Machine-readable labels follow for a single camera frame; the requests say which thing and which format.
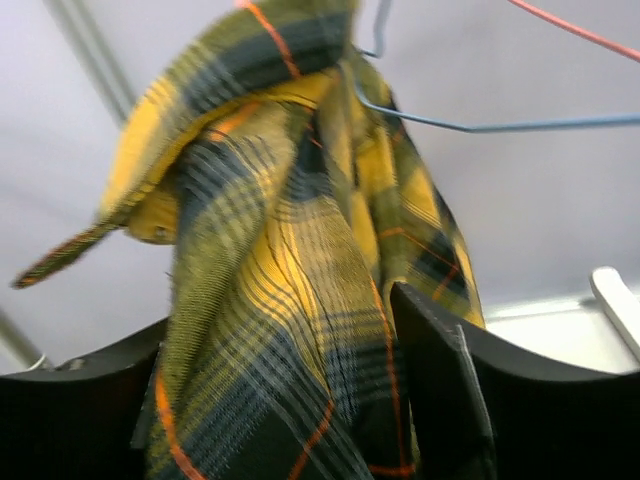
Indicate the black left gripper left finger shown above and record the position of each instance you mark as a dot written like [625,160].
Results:
[84,418]

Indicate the blue wire hanger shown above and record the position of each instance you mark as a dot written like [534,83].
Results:
[486,67]

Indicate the pink wire hanger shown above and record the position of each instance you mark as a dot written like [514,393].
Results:
[628,52]

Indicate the yellow plaid shirt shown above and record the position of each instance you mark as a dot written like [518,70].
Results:
[293,205]

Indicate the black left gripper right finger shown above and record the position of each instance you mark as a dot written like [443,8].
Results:
[485,408]

